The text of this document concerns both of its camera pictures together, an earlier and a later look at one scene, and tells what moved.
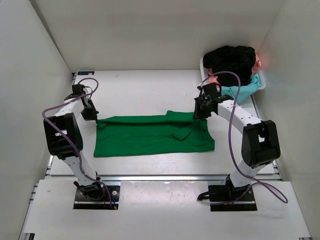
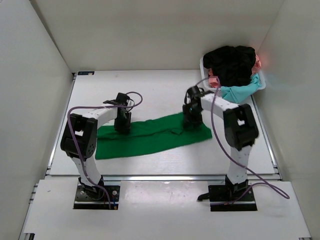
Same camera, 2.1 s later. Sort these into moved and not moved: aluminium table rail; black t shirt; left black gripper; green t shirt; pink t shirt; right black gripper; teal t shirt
Moved: left black gripper; right black gripper; green t shirt
Not moved: aluminium table rail; pink t shirt; teal t shirt; black t shirt
